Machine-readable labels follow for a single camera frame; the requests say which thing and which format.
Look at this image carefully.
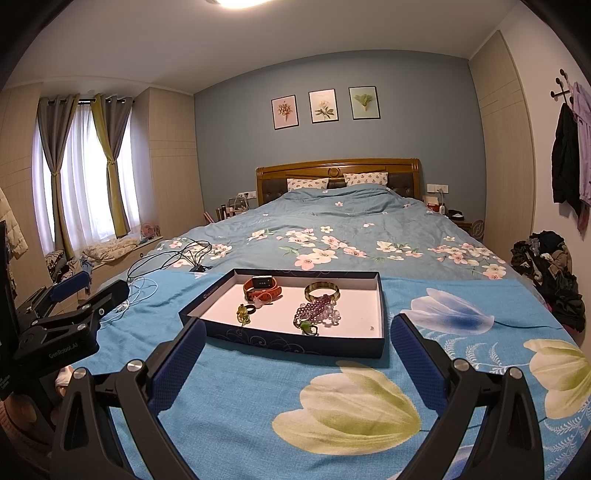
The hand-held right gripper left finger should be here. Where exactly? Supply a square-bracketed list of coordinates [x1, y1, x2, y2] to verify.
[50, 318, 207, 480]

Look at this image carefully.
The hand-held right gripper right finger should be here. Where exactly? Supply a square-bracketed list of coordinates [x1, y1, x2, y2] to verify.
[392, 314, 546, 480]

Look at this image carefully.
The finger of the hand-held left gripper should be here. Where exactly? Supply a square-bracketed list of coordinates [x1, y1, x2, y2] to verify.
[17, 271, 91, 324]
[28, 280, 130, 333]

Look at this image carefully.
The dark blue shallow box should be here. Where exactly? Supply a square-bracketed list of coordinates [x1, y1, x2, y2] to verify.
[179, 268, 386, 359]

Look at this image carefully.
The purple bead bracelet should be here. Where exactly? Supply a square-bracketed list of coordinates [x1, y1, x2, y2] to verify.
[293, 295, 334, 329]

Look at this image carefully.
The red band smartwatch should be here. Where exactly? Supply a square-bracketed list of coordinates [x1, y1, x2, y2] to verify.
[243, 275, 283, 303]

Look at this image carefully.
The olive green bangle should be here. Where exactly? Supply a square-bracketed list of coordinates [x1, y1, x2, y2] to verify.
[304, 282, 341, 304]

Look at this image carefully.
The person's left hand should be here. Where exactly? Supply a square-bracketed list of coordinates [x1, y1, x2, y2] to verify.
[54, 366, 75, 400]

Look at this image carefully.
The patterned cloth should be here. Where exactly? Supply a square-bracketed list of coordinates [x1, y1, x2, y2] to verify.
[45, 249, 93, 287]

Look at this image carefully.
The folded floral cushion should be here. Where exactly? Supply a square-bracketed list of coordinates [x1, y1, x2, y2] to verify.
[82, 239, 139, 264]

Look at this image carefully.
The turquoise tulip blanket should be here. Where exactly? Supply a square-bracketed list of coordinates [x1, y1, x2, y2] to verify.
[60, 270, 583, 480]

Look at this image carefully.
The beige quilted jacket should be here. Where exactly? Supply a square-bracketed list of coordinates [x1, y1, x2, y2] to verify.
[0, 187, 28, 259]

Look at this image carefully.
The white sheer curtain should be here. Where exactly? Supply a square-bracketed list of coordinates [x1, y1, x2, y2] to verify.
[32, 104, 139, 250]

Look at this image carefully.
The wooden bedside table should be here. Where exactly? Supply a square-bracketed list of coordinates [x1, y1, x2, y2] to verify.
[448, 210, 485, 238]

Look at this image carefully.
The bedside clutter of bottles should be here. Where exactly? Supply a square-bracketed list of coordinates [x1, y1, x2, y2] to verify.
[203, 194, 252, 224]

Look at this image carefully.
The beige wardrobe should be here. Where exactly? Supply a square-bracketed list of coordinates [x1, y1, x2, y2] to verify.
[468, 30, 536, 259]
[134, 88, 206, 241]

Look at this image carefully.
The grey and yellow curtain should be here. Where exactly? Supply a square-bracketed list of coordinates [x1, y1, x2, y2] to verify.
[90, 93, 134, 238]
[37, 95, 80, 259]

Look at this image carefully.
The grey-blue floral duvet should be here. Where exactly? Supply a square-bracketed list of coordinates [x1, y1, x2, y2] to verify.
[99, 185, 509, 282]

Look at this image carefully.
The pile of dark clothes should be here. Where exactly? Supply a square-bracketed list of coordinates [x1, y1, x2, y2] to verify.
[511, 231, 586, 333]

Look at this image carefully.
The wooden headboard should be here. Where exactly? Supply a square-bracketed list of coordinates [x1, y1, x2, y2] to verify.
[256, 158, 422, 206]

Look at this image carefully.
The black jacket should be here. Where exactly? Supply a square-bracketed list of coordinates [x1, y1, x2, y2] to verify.
[551, 102, 583, 217]

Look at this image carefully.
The framed pink flower picture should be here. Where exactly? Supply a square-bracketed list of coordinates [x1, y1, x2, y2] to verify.
[271, 95, 298, 130]

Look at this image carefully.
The framed green leaf picture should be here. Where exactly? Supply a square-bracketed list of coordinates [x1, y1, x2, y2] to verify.
[349, 86, 380, 120]

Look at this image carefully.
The framed white flower picture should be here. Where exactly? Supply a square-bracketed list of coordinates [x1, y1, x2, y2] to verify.
[308, 89, 339, 124]

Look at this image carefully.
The black coat rack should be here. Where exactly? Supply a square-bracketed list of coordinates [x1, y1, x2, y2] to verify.
[549, 69, 578, 100]

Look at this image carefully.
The white cable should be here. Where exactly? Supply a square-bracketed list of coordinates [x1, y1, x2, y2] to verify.
[99, 277, 160, 324]

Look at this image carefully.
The black cable bundle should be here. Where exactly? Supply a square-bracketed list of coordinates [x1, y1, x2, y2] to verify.
[127, 237, 213, 280]

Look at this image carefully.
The thin black cable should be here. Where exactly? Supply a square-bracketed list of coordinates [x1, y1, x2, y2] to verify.
[495, 320, 566, 329]

